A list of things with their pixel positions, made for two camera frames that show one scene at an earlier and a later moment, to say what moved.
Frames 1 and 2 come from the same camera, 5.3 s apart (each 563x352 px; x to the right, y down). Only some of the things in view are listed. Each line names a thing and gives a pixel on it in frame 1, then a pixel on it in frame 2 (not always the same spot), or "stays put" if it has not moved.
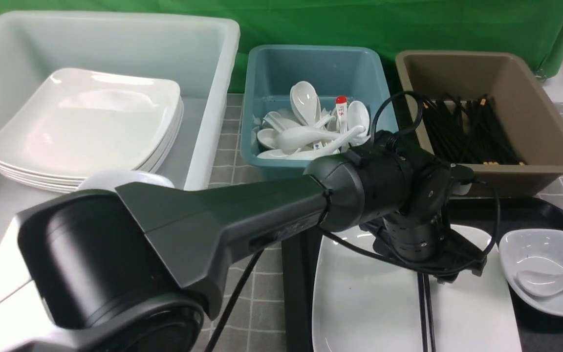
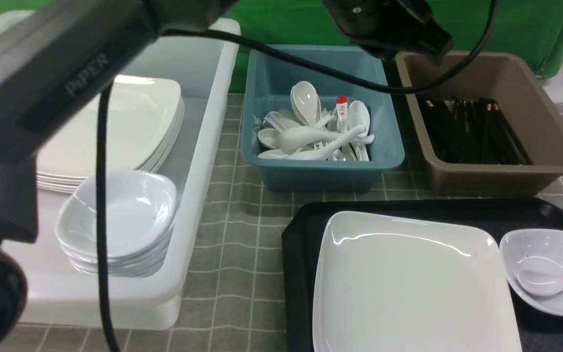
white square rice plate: x=363 y=303 stays put
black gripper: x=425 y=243 to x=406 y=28
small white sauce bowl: x=552 y=251 stays put
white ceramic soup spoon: x=542 y=283 stays put
